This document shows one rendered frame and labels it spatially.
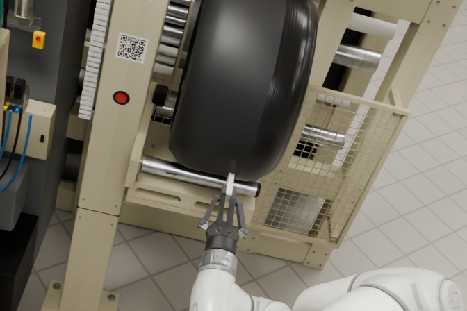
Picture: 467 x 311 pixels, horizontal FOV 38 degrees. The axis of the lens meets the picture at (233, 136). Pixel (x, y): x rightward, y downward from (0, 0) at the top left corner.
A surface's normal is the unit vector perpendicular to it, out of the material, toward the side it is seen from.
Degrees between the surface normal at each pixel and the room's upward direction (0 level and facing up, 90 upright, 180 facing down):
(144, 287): 0
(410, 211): 0
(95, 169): 90
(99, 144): 90
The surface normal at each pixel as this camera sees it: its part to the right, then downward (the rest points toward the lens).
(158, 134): 0.26, -0.76
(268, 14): 0.22, -0.45
